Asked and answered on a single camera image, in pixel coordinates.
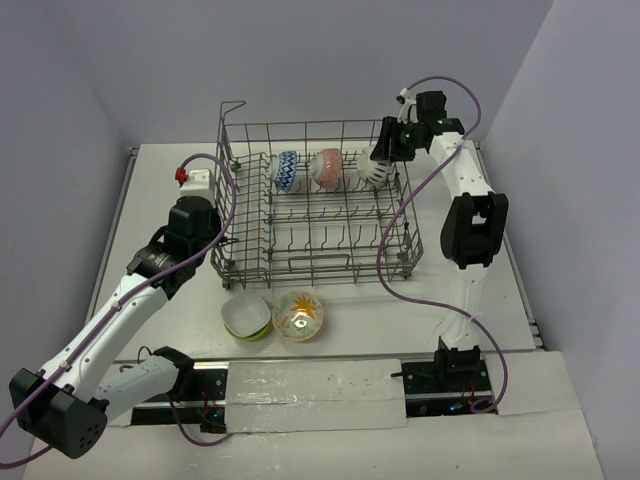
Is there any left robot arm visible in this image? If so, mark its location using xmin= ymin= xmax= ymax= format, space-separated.
xmin=1 ymin=195 xmax=235 ymax=459

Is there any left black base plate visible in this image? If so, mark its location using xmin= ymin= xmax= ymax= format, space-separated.
xmin=113 ymin=363 xmax=228 ymax=435

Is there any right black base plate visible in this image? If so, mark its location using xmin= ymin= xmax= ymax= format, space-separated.
xmin=391 ymin=360 xmax=493 ymax=418

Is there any blue zigzag bowl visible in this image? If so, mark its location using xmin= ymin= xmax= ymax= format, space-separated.
xmin=269 ymin=151 xmax=299 ymax=193

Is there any yellow star pattern bowl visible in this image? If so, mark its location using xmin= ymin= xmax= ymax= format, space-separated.
xmin=271 ymin=291 xmax=324 ymax=342

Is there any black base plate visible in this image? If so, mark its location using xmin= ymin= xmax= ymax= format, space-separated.
xmin=391 ymin=360 xmax=493 ymax=418
xmin=113 ymin=363 xmax=228 ymax=435

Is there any grey wire dish rack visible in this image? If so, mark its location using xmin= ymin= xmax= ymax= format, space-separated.
xmin=211 ymin=100 xmax=424 ymax=290

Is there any white green square bowl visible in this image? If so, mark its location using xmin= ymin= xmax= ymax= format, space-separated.
xmin=221 ymin=292 xmax=271 ymax=341

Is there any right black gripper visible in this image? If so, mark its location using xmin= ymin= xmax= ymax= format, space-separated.
xmin=370 ymin=117 xmax=423 ymax=163

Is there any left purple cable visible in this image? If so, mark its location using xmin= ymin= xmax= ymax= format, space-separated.
xmin=0 ymin=153 xmax=239 ymax=469

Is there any floral leaf pattern bowl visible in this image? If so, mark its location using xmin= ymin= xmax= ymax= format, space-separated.
xmin=356 ymin=146 xmax=394 ymax=188

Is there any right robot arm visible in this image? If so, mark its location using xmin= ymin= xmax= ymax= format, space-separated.
xmin=370 ymin=89 xmax=509 ymax=391

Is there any red patterned bowl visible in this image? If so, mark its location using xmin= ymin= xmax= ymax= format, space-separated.
xmin=309 ymin=148 xmax=343 ymax=190

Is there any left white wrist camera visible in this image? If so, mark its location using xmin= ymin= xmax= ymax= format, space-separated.
xmin=175 ymin=167 xmax=215 ymax=204

